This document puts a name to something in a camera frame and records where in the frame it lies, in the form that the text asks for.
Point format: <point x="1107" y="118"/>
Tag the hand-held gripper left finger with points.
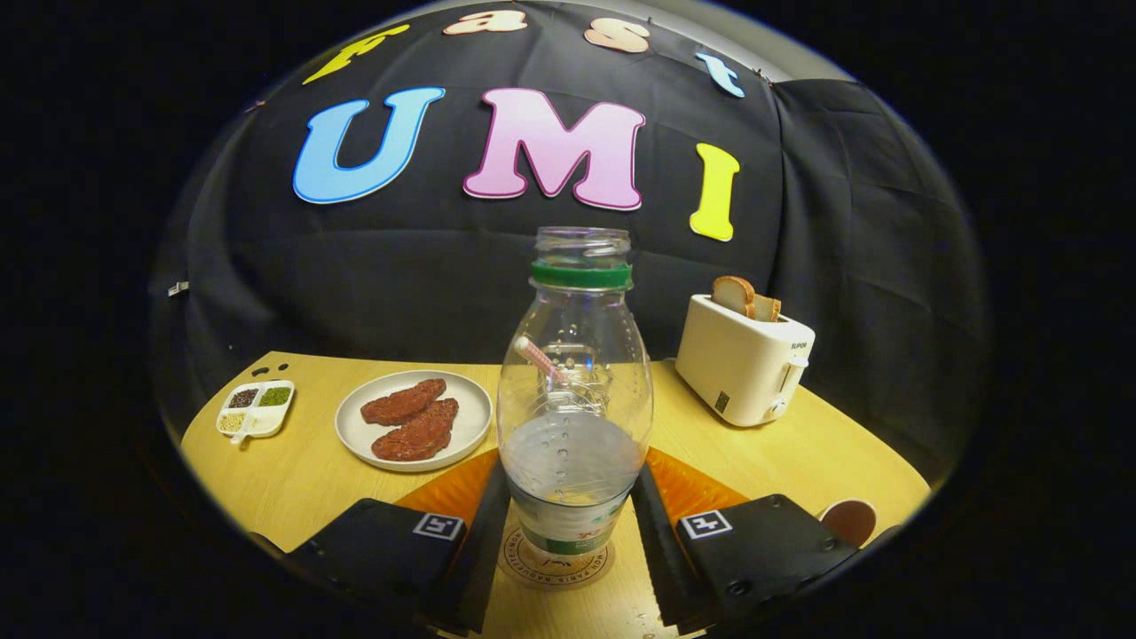
<point x="475" y="559"/>

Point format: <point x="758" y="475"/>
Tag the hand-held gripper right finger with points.
<point x="657" y="559"/>

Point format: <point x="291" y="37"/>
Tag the round cork coaster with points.
<point x="555" y="572"/>

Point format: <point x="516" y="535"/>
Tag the clear plastic juice bottle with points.
<point x="572" y="461"/>

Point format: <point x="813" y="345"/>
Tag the red meat steak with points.
<point x="417" y="435"/>
<point x="404" y="402"/>

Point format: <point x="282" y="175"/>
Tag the white round plate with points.
<point x="355" y="435"/>

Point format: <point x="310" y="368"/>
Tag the wooden table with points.
<point x="293" y="479"/>

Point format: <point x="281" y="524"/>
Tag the white toaster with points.
<point x="737" y="368"/>

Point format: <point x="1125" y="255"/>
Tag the white divided seasoning tray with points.
<point x="256" y="410"/>

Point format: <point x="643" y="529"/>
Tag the toast bread slice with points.
<point x="732" y="295"/>
<point x="767" y="309"/>

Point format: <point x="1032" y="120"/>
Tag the black backdrop cloth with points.
<point x="399" y="284"/>

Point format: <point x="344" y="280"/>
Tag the white clip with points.
<point x="177" y="288"/>

